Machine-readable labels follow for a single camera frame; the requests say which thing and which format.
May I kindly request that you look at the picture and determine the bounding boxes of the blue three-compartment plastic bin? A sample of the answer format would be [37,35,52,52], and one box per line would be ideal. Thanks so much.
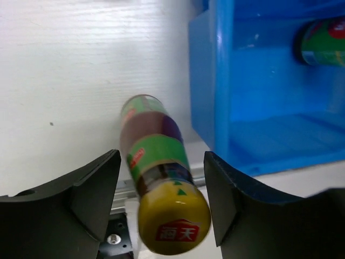
[189,1,344,176]

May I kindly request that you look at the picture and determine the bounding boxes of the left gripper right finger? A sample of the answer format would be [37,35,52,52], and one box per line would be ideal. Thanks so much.
[204,152,344,258]

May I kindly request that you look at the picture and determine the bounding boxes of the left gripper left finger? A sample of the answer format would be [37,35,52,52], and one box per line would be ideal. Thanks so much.
[1,149,121,258]

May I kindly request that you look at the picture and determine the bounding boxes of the yellow-capped sauce bottle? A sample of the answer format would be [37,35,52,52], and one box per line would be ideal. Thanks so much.
[120,94,211,256]
[293,16,344,67]

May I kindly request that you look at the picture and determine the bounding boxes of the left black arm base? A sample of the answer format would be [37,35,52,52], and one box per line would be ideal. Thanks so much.
[96,213,134,259]

